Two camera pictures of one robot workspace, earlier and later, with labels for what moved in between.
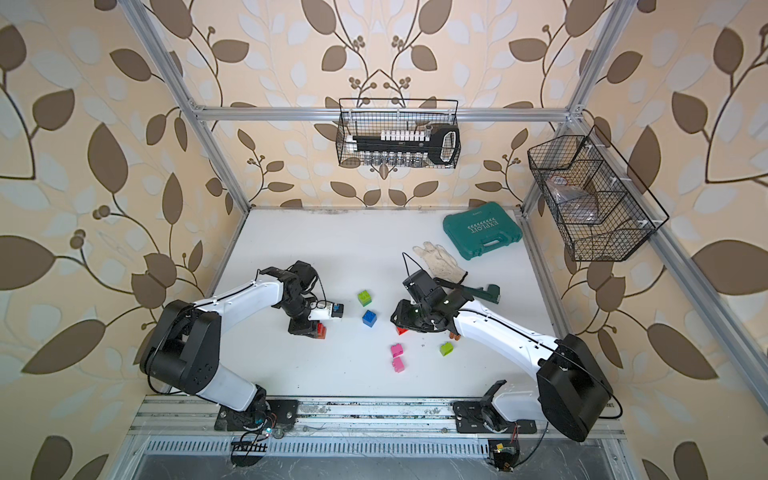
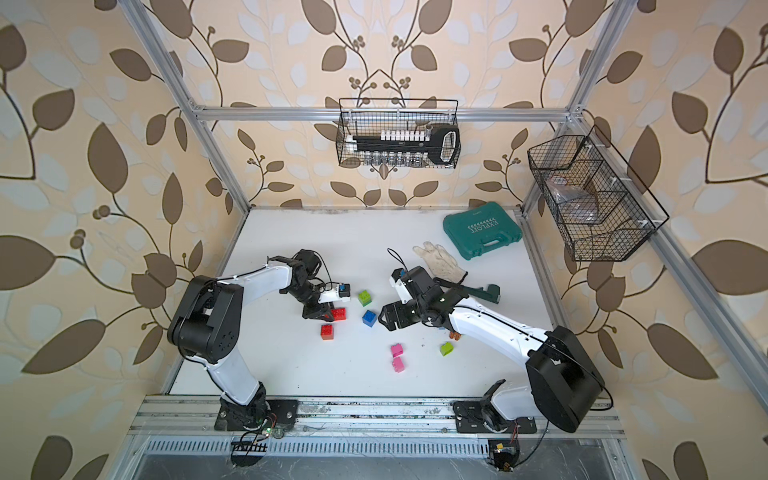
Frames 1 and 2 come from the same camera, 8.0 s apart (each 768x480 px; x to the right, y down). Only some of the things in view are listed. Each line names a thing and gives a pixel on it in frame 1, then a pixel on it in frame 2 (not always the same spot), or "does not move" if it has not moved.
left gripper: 309,327 to 320,310
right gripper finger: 410,323 to 389,317
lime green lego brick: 364,298 does not move
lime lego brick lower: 446,349 does not move
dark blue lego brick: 369,318 does not move
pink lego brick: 398,365 does not move
